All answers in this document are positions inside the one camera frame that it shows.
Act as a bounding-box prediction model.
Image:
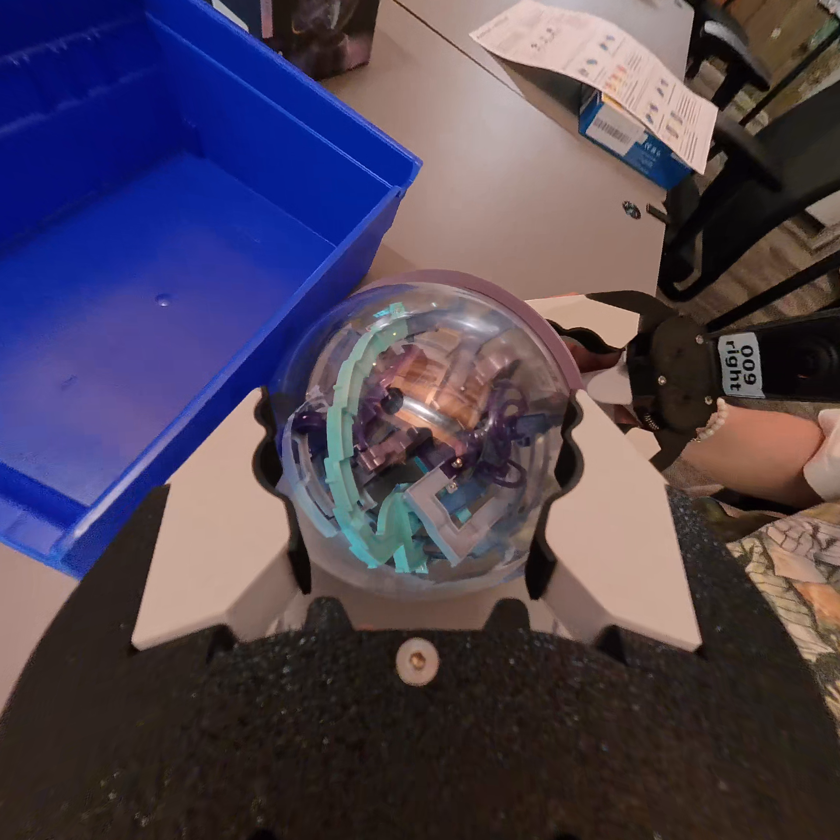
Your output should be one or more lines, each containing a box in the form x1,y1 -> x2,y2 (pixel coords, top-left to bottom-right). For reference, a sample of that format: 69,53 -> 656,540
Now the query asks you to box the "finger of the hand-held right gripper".
581,394 -> 665,481
524,294 -> 643,354

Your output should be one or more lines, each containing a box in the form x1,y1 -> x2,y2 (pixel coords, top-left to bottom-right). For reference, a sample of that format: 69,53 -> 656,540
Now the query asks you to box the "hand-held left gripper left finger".
131,387 -> 312,652

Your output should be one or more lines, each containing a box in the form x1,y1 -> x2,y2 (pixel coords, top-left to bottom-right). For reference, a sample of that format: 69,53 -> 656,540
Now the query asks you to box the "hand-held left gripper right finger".
525,387 -> 704,654

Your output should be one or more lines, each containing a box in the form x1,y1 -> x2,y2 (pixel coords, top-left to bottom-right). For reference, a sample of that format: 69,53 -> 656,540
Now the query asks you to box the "clear plastic maze ball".
276,269 -> 581,599

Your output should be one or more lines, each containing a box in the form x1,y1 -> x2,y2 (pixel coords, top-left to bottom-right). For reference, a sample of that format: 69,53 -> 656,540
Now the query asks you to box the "person's right forearm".
679,400 -> 828,509

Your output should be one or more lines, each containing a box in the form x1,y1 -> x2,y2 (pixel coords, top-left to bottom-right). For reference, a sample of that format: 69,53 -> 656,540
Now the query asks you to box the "dark blue maze ball box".
259,0 -> 382,81

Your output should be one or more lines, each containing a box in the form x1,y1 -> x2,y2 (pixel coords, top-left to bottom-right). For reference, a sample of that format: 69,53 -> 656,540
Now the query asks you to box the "person's right hand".
566,330 -> 626,383

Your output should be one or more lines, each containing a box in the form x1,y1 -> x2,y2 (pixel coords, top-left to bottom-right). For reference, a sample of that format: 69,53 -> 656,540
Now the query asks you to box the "blue labelled cardboard box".
577,88 -> 694,191

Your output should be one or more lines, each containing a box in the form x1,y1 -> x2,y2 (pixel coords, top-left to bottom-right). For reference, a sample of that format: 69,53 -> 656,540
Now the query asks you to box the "black office chair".
658,98 -> 840,332
686,0 -> 774,111

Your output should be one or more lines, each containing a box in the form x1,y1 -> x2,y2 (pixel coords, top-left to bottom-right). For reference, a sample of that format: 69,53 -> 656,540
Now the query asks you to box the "folded printed leaflet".
469,0 -> 721,176

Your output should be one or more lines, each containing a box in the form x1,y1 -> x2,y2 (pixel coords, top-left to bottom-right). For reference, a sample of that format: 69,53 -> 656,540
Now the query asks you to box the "blue plastic bin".
0,0 -> 423,578

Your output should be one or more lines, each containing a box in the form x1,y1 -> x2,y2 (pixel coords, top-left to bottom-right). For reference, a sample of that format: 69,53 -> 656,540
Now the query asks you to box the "white bead bracelet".
694,399 -> 731,442

